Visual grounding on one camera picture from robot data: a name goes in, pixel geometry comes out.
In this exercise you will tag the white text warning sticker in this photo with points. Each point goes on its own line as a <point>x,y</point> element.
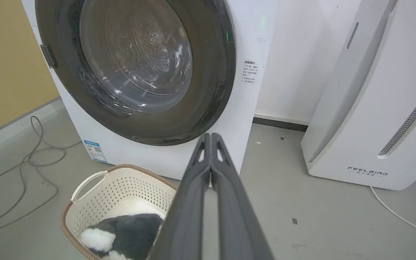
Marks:
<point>250,72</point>

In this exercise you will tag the white front-load washing machine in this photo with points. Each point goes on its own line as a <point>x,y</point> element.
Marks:
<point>251,72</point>

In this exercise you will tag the grey and white fluffy cloth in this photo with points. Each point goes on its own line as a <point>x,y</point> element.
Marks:
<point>132,234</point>

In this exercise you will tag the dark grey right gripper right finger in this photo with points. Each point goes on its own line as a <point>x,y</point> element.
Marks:
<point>237,220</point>

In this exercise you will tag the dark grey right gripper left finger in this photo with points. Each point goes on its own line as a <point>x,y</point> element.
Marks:
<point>184,216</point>

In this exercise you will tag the cream perforated laundry basket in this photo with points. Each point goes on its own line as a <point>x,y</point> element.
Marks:
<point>121,195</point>

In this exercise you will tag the dark round washing machine door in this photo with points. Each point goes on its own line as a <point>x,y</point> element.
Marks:
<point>208,108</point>

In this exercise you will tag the blue energy label sticker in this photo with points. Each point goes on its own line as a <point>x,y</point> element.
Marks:
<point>95,150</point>

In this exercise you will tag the white air purifier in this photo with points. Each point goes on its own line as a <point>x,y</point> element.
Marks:
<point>374,101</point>

